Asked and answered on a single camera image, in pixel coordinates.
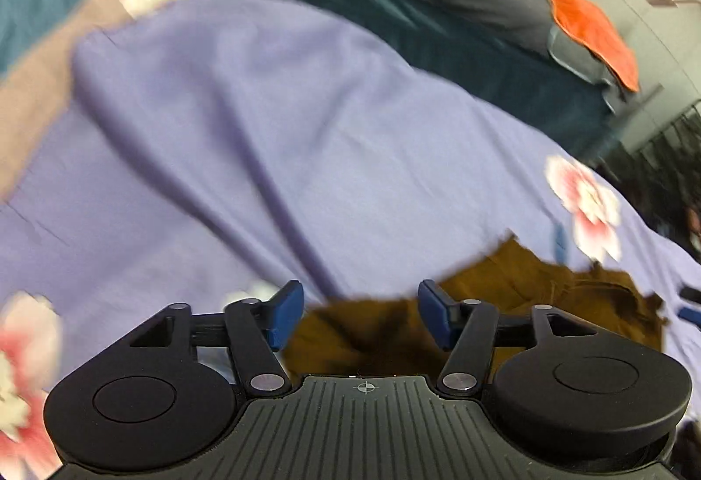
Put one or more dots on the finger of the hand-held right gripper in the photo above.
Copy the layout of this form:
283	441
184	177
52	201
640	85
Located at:
691	318
691	295

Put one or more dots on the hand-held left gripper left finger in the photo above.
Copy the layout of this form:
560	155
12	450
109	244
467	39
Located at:
287	313

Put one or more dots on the brown sweater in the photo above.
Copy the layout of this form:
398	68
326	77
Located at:
520	283

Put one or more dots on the black metal rack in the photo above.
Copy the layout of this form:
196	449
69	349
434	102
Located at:
668	156

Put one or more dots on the purple floral bedsheet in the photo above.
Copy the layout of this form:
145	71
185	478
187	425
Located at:
246	156

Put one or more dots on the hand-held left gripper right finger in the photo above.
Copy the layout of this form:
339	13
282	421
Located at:
435	313

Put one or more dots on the grey blue cushion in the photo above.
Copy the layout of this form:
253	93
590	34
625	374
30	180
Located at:
572	59

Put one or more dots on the orange cloth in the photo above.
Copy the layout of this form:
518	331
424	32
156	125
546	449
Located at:
591	30

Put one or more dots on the pale pink bar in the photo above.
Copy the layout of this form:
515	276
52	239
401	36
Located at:
665	1

